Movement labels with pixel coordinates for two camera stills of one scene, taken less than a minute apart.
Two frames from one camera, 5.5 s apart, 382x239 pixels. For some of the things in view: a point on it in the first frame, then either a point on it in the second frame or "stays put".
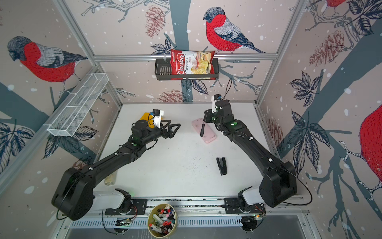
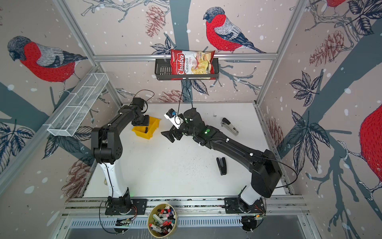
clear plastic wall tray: [66, 122] stays put
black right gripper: [207, 113] to [169, 136]
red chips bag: [192, 64] stays put
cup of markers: [162, 220] stays put
